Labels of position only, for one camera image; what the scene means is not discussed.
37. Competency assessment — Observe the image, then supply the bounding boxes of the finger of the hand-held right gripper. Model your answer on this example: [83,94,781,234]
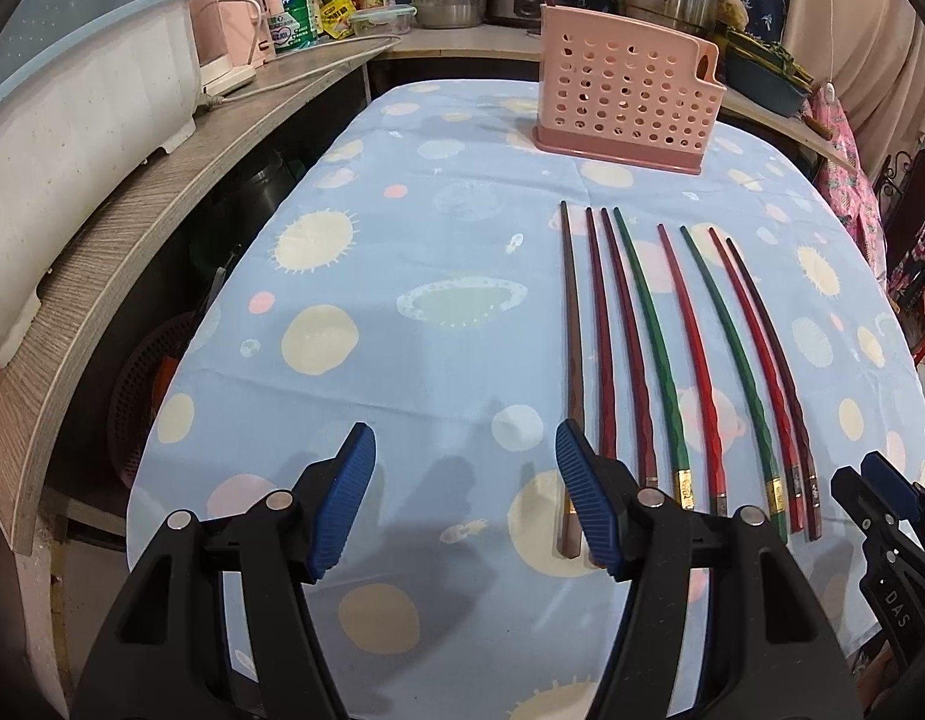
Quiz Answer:
[861,452,925,535]
[831,465,905,565]

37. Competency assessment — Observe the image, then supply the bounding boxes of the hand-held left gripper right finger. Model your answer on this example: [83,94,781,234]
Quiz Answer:
[554,418,863,720]

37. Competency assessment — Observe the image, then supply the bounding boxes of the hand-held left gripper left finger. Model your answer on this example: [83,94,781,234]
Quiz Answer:
[72,422,378,720]

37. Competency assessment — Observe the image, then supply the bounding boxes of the dark red chopstick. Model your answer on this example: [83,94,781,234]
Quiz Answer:
[584,206,619,462]
[601,208,660,487]

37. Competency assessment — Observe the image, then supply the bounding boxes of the dark maroon chopstick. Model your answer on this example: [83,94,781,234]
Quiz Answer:
[726,238,824,543]

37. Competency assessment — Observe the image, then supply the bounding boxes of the red green chopsticks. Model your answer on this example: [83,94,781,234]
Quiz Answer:
[708,227,804,541]

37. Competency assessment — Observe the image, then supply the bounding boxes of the pink perforated utensil holder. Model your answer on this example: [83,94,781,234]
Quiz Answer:
[532,4,728,176]

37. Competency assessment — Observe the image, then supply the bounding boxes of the blue printed tablecloth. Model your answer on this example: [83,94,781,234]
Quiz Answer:
[128,79,925,720]

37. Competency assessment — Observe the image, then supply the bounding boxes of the black metal rack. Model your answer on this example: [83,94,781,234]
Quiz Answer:
[875,142,925,241]

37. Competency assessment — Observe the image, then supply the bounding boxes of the pink pineapple print apron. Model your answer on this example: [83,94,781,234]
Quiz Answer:
[807,82,893,265]

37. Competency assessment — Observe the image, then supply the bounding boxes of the grey wood side counter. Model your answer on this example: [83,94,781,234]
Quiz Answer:
[0,34,403,552]

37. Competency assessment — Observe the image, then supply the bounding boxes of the blue basin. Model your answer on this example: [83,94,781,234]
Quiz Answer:
[721,52,815,119]

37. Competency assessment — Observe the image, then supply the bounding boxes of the white dish drainer tub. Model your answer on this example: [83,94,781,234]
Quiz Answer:
[0,0,223,368]

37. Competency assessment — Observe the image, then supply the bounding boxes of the green leafy vegetables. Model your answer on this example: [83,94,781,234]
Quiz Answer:
[732,30,800,74]

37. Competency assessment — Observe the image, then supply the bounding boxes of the beige curtain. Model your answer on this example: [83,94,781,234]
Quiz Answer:
[777,0,925,170]

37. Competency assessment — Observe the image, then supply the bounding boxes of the yellow seasoning packet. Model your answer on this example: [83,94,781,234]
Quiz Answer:
[318,0,358,40]

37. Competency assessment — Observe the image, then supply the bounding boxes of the glass food container green lid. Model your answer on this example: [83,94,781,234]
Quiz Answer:
[349,4,418,37]

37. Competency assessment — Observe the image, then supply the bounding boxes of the pale pink countertop appliance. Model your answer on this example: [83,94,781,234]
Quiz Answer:
[192,0,258,95]

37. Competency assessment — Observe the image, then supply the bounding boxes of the green tin can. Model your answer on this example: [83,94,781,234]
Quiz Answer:
[277,0,322,55]

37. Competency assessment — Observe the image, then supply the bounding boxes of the pink electric kettle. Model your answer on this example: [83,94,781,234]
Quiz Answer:
[237,0,281,65]

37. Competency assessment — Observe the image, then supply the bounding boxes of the steel pot with glass lid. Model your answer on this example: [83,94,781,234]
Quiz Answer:
[409,0,490,29]

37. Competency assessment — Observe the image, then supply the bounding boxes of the blue drainer lid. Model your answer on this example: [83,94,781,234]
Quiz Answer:
[0,0,199,102]

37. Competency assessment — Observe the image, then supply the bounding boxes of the white pull cord switch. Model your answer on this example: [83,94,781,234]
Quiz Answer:
[803,0,840,104]

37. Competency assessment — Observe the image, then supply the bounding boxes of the white power cable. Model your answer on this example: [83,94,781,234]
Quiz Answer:
[198,34,405,115]

